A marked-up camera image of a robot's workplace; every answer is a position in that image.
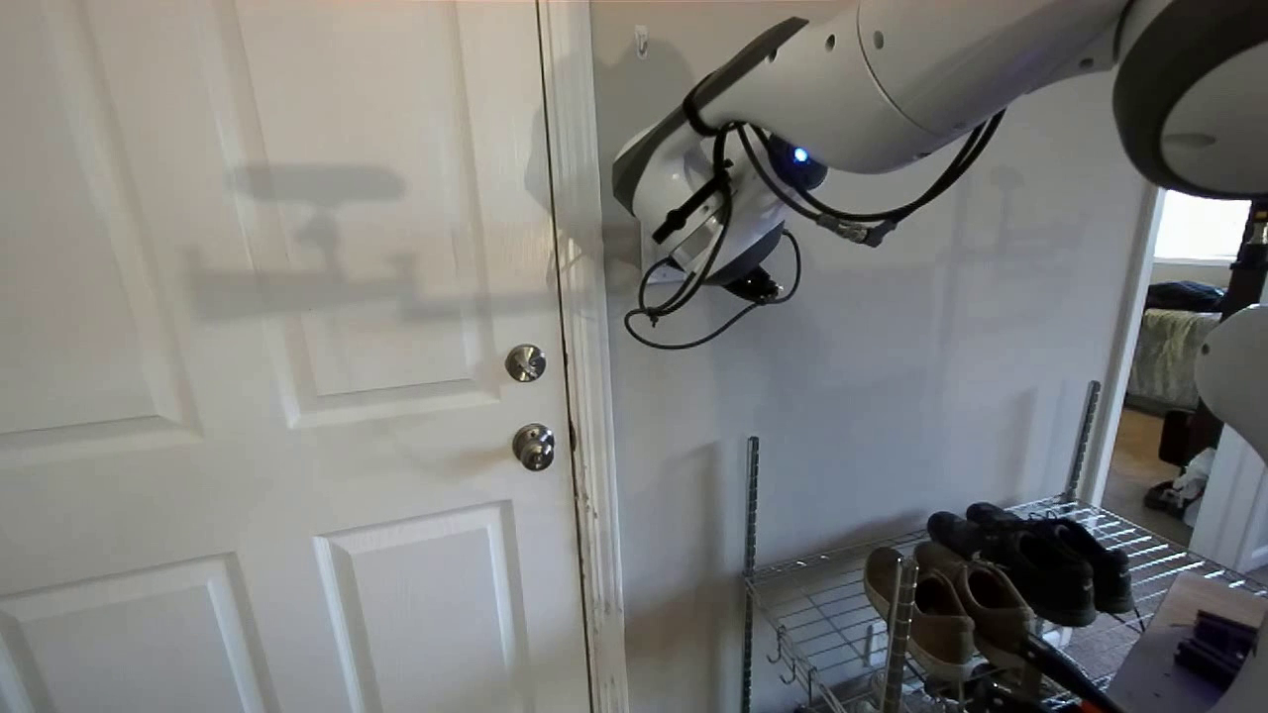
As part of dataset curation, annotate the silver deadbolt lock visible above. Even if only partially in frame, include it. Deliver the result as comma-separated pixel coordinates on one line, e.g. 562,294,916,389
505,342,550,389

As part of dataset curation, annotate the silver door knob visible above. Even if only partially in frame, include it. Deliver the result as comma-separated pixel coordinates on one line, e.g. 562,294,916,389
508,421,559,476

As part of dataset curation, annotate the white panel door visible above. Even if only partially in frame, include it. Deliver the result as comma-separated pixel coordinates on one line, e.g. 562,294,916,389
0,0,596,713

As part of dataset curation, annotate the tan suede shoe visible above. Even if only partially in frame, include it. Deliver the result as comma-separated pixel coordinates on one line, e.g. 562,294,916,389
913,533,1048,666
859,544,984,685

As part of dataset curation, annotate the black shoe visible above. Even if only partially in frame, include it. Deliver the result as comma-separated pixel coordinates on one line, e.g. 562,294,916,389
922,507,1102,629
962,499,1136,616

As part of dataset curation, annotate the white doorway trim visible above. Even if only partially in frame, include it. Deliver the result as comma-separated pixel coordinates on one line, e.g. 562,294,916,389
1078,182,1173,507

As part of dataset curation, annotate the black rod with red tip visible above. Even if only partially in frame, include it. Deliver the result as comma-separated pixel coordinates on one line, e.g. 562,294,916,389
1011,635,1124,713

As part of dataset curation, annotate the bed with grey cover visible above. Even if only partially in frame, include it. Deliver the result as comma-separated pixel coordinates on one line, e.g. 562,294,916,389
1124,278,1223,416

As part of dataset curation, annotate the grey tabletop board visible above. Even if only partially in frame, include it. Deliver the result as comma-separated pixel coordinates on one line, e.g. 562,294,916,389
1107,566,1268,713

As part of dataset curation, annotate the black tripod stand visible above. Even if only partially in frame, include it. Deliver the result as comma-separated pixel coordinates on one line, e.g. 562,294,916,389
1220,195,1268,321

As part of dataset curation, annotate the small black box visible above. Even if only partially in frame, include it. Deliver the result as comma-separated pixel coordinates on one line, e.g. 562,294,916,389
1173,604,1263,694

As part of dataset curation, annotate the white door frame trim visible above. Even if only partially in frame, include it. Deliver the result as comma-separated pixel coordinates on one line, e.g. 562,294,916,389
531,0,633,713

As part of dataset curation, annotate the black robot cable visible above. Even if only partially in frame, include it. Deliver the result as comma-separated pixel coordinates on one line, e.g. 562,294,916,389
624,108,1011,357

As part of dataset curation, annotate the metal wire shoe rack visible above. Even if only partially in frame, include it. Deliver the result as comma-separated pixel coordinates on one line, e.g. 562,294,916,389
739,381,1253,713

